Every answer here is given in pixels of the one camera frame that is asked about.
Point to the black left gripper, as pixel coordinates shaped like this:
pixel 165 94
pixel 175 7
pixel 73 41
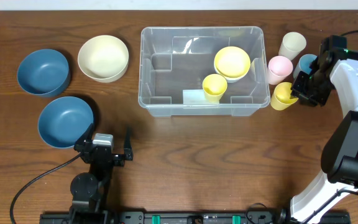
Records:
pixel 82 146

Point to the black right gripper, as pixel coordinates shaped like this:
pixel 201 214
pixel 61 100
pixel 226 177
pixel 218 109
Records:
pixel 298 89

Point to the yellow cup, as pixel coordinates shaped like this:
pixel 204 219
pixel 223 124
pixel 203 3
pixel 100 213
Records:
pixel 282 98
pixel 214 86

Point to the white small bowl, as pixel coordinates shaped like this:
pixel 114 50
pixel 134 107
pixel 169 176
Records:
pixel 229 79

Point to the yellow small bowl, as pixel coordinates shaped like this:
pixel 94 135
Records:
pixel 232 62

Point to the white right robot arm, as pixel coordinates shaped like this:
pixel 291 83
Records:
pixel 336 68

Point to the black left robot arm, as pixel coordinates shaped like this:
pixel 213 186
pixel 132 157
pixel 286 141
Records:
pixel 90 189

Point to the white label in container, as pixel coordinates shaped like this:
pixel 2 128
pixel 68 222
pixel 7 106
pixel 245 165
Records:
pixel 194 97

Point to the clear plastic storage container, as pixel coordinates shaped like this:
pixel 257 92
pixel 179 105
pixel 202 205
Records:
pixel 173 59

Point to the light blue cup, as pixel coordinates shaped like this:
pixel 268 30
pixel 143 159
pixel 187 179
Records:
pixel 304 64

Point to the pink cup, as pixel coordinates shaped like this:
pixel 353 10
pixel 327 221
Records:
pixel 279 67

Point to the cream cup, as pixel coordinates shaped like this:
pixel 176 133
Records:
pixel 292 44

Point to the dark blue bowl lower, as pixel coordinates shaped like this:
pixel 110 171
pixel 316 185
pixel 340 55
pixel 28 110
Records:
pixel 64 120

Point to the dark blue bowl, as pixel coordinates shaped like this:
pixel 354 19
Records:
pixel 64 120
pixel 44 73

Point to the cream bowl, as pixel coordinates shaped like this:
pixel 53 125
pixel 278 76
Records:
pixel 104 58

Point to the dark blue bowl upper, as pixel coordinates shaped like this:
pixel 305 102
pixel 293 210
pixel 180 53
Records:
pixel 44 73

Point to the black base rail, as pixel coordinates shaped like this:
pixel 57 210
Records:
pixel 160 218

